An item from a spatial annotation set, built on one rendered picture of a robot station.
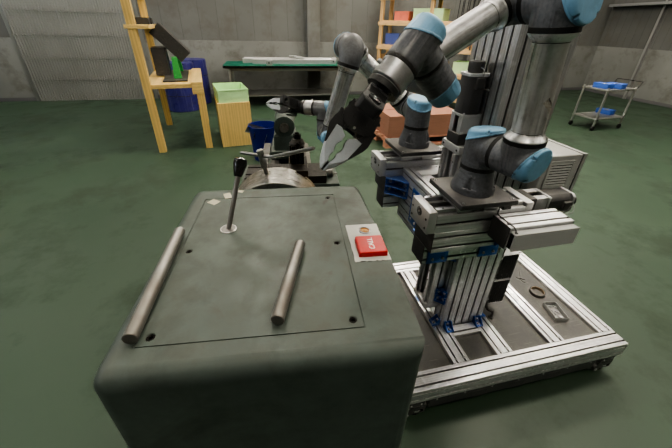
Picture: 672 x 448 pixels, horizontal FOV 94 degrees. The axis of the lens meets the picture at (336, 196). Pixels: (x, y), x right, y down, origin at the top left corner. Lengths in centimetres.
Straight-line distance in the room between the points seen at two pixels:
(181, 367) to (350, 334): 24
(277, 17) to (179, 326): 836
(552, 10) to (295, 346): 90
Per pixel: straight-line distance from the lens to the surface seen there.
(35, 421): 231
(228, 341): 55
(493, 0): 103
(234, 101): 501
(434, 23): 70
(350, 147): 63
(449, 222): 119
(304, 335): 53
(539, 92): 102
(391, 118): 492
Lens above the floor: 168
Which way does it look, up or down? 29 degrees down
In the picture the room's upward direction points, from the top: 1 degrees clockwise
